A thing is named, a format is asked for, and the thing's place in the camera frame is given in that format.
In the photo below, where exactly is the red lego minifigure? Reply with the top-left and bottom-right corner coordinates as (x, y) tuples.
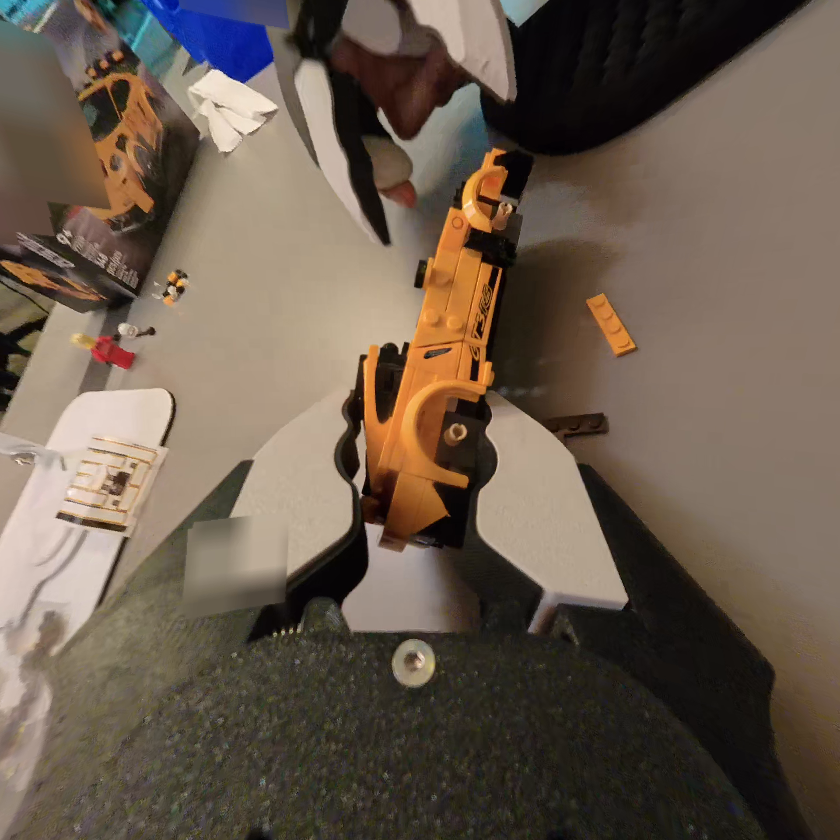
(71, 332), (137, 370)

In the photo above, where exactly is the black L-shaped lego plate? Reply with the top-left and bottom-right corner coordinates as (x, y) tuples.
(545, 413), (610, 439)

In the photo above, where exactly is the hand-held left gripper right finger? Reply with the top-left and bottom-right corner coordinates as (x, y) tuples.
(459, 390), (631, 635)

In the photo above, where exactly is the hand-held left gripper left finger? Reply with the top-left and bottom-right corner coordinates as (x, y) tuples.
(231, 386), (370, 611)

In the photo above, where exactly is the person's right forearm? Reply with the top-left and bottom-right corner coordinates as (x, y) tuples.
(482, 0), (815, 156)

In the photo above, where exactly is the orange lego car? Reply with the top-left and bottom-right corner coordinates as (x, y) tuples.
(354, 147), (536, 555)

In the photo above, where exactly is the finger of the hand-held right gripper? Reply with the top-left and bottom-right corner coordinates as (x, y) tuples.
(407, 0), (518, 104)
(293, 58), (393, 248)

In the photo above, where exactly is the person's right hand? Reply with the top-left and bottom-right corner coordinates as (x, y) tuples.
(330, 25), (475, 142)

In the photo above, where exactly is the lego set box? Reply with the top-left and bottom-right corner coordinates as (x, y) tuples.
(0, 0), (201, 311)

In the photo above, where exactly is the orange lego plate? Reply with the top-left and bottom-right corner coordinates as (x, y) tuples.
(586, 293), (637, 357)

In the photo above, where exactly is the white crumpled cloth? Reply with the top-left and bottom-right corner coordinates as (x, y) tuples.
(187, 69), (280, 153)

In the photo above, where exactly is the sticker sheet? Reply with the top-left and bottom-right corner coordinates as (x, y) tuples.
(56, 436), (168, 534)

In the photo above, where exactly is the blue plastic bin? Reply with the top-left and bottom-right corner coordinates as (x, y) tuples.
(141, 0), (275, 85)

